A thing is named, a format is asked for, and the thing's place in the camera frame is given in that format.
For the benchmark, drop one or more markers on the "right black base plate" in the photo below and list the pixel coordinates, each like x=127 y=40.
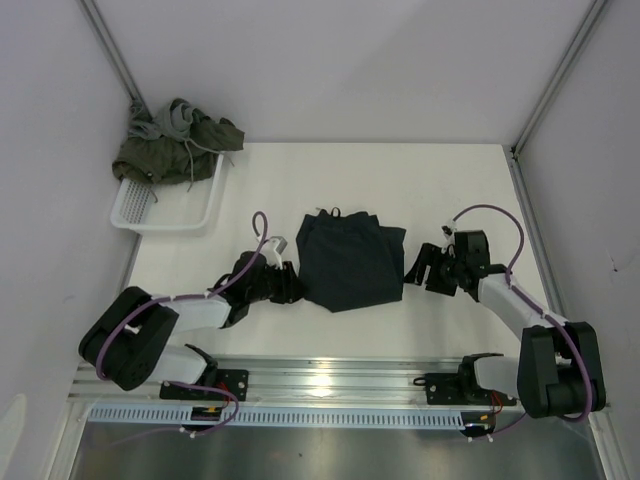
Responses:
x=451 y=389

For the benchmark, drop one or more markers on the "aluminium corner post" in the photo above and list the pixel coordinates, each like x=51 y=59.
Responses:
x=579 y=40
x=111 y=50

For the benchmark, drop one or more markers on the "dark navy shorts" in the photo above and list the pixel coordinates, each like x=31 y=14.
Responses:
x=350 y=262

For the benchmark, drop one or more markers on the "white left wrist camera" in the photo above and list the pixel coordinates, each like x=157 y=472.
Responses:
x=273 y=249

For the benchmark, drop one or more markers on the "white plastic basket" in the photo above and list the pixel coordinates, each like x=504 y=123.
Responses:
x=170 y=209

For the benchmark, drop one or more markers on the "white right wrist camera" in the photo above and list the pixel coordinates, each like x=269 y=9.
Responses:
x=449 y=231

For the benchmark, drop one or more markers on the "aluminium mounting rail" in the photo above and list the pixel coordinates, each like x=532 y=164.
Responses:
x=292 y=382

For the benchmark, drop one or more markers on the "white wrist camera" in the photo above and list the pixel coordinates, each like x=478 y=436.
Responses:
x=273 y=249
x=449 y=231

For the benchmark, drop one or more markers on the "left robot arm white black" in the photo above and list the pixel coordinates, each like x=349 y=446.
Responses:
x=129 y=344

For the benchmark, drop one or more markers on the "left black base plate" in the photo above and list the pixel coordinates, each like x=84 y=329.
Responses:
x=235 y=381

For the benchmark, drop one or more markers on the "slotted grey cable duct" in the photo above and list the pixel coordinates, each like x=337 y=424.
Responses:
x=413 y=419

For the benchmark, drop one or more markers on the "left aluminium corner post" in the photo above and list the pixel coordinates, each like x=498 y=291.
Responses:
x=111 y=50

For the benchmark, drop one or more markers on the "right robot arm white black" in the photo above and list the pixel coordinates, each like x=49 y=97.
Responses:
x=557 y=372

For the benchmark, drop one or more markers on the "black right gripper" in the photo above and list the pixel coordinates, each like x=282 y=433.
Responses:
x=430 y=255

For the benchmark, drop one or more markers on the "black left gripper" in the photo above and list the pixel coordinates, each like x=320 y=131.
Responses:
x=291 y=288

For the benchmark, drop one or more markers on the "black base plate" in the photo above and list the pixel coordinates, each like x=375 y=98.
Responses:
x=235 y=381
x=451 y=389

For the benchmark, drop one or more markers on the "grey shorts with drawstring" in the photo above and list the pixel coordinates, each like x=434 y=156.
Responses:
x=174 y=120

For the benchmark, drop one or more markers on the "right aluminium corner post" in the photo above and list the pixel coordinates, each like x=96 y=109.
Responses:
x=579 y=40

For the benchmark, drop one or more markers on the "olive green shorts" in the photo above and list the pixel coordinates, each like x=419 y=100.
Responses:
x=167 y=161

